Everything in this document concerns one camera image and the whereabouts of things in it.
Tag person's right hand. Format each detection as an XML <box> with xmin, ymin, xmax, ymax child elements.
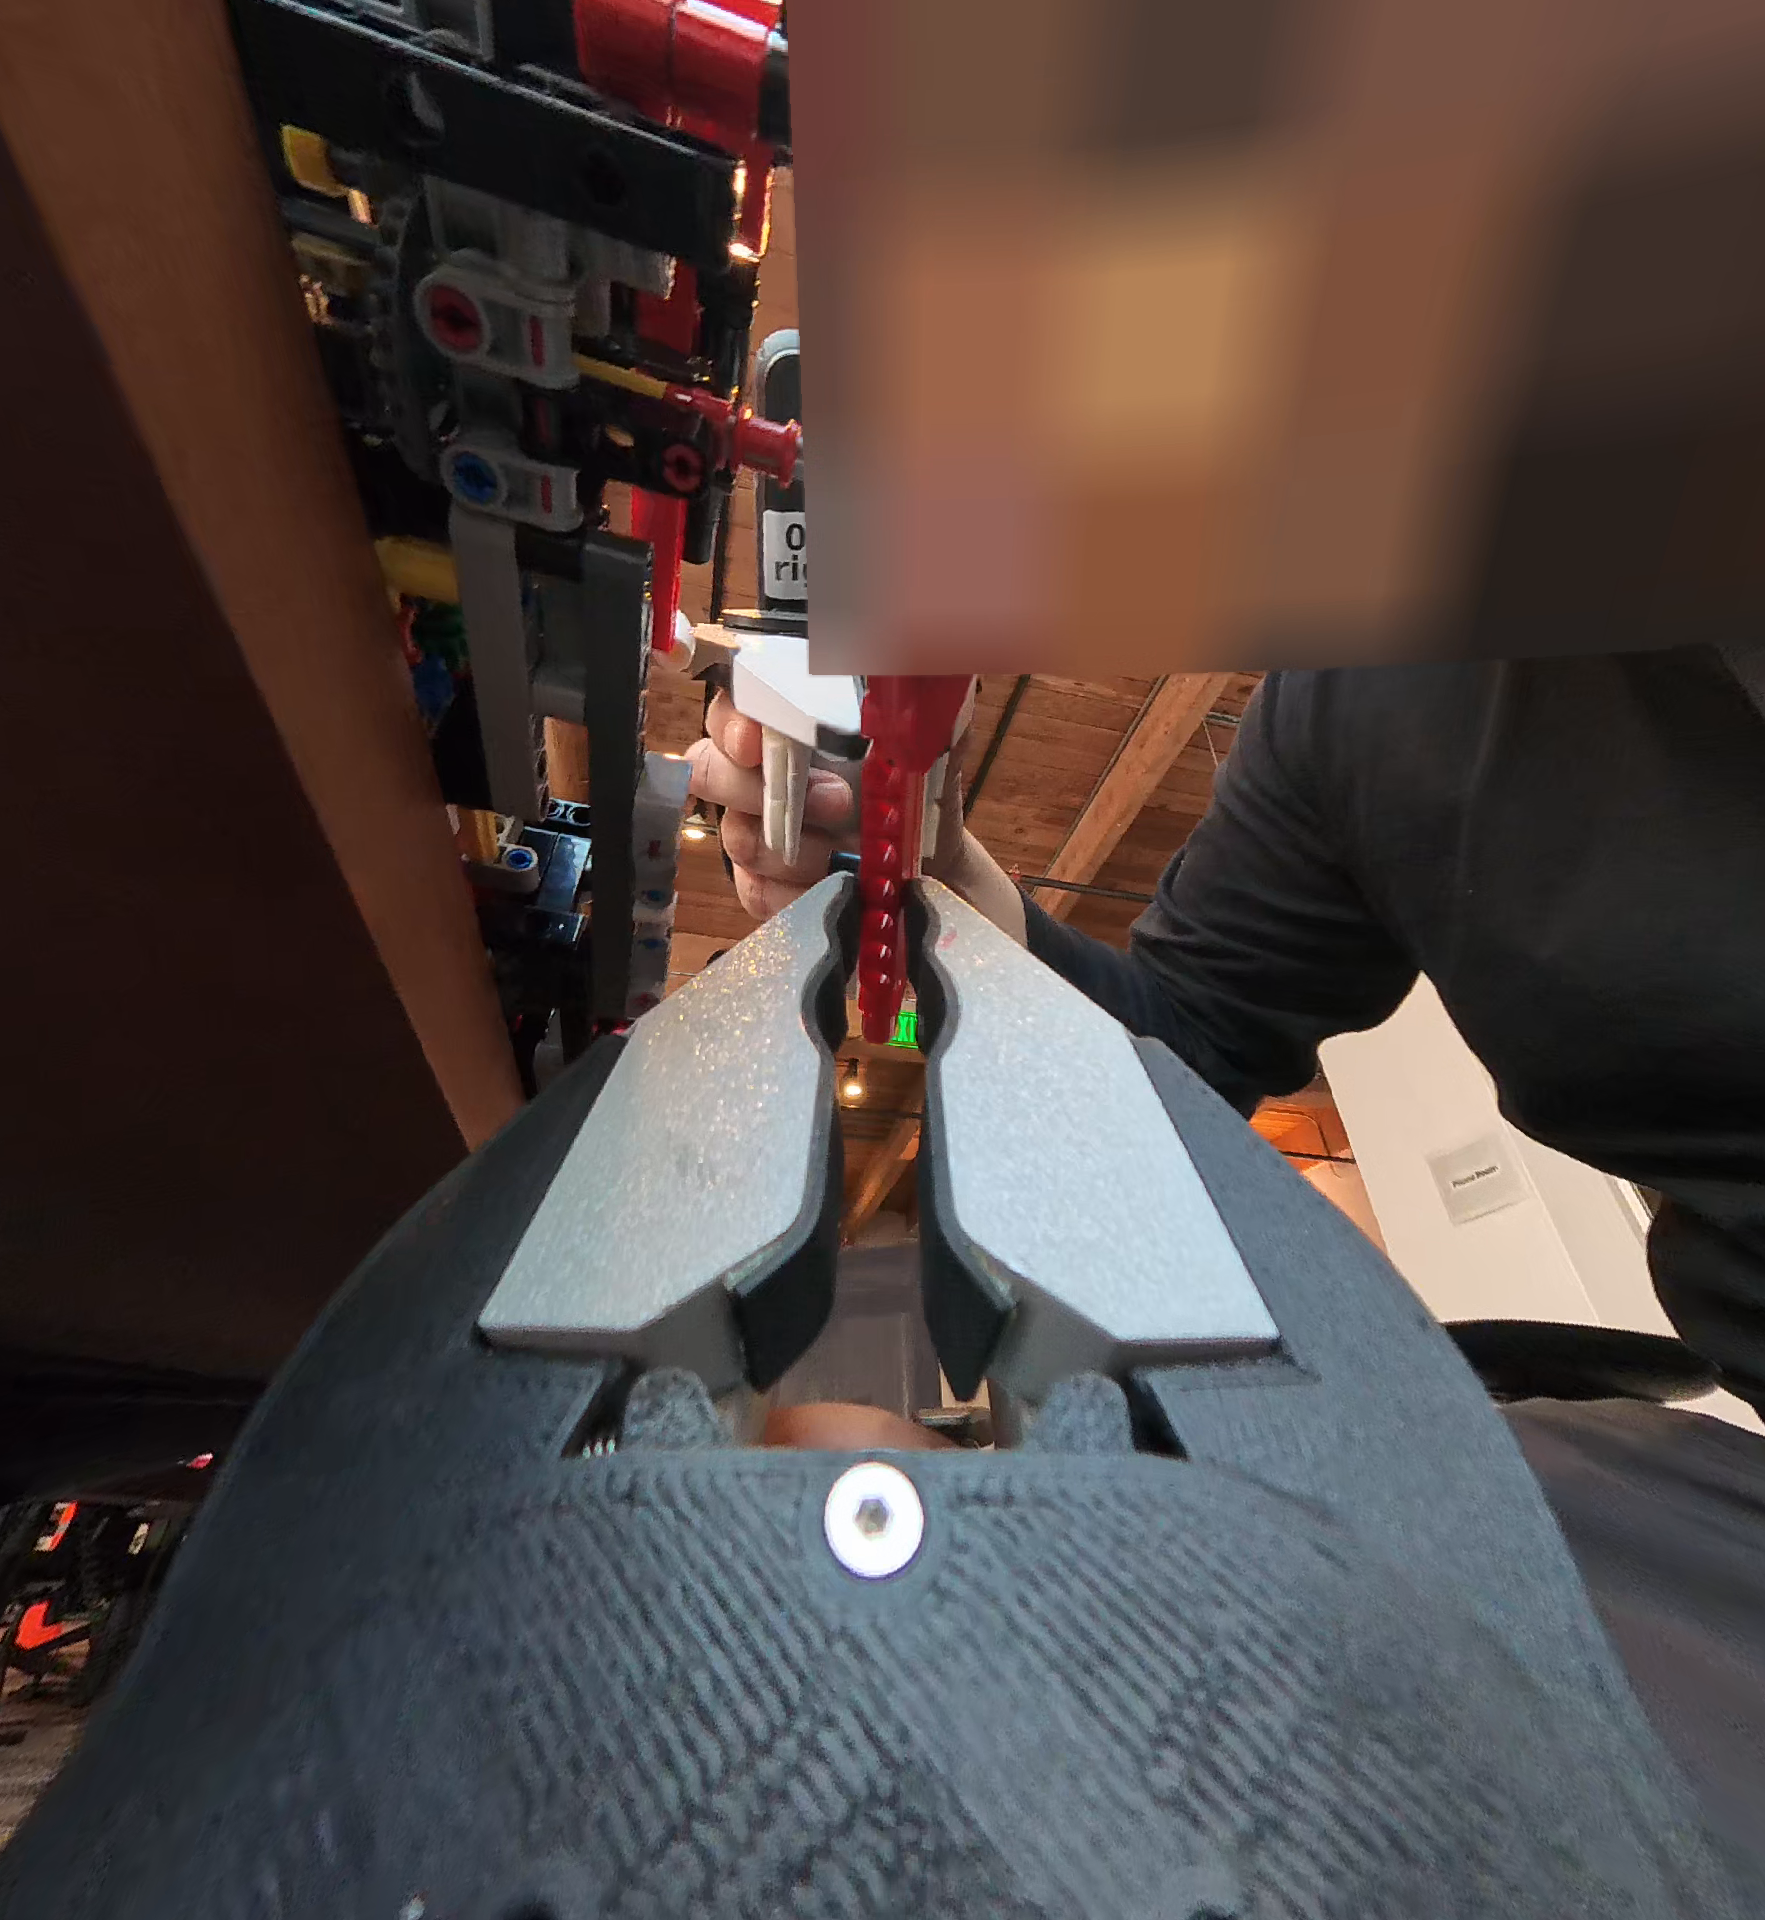
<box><xmin>685</xmin><ymin>699</ymin><xmax>1031</xmax><ymax>950</ymax></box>

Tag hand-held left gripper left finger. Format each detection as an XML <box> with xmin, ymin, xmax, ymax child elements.
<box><xmin>476</xmin><ymin>872</ymin><xmax>857</xmax><ymax>1395</ymax></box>

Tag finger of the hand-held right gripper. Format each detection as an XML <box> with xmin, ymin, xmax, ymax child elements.
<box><xmin>690</xmin><ymin>627</ymin><xmax>873</xmax><ymax>872</ymax></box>
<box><xmin>913</xmin><ymin>742</ymin><xmax>971</xmax><ymax>877</ymax></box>

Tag person's black pants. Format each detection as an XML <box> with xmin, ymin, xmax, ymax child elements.
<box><xmin>1497</xmin><ymin>1387</ymin><xmax>1765</xmax><ymax>1920</ymax></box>

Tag white wall sign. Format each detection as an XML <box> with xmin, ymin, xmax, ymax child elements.
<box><xmin>1426</xmin><ymin>1146</ymin><xmax>1526</xmax><ymax>1230</ymax></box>

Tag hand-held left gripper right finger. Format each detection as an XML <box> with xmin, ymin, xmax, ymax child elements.
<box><xmin>909</xmin><ymin>877</ymin><xmax>1283</xmax><ymax>1405</ymax></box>

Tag person's right forearm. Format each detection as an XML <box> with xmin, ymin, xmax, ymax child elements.
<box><xmin>1016</xmin><ymin>661</ymin><xmax>1739</xmax><ymax>1151</ymax></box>

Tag dark background chairs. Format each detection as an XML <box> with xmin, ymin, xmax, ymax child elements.
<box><xmin>0</xmin><ymin>1446</ymin><xmax>217</xmax><ymax>1761</ymax></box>

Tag building-block toy race car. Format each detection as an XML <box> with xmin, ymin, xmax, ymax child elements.
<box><xmin>228</xmin><ymin>0</ymin><xmax>808</xmax><ymax>1099</ymax></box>

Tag red toothed toy beam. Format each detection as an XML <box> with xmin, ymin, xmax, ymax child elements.
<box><xmin>845</xmin><ymin>675</ymin><xmax>976</xmax><ymax>1048</ymax></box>

